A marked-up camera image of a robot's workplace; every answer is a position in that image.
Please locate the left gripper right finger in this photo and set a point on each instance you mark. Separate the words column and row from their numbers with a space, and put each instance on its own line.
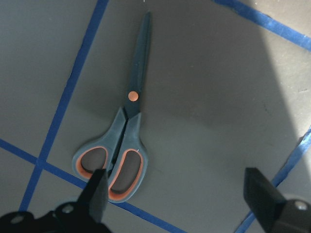
column 263, row 199

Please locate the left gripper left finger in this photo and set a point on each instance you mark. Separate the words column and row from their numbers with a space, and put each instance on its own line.
column 94, row 197

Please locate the grey orange scissors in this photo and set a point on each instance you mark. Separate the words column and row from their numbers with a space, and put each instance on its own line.
column 120, row 150

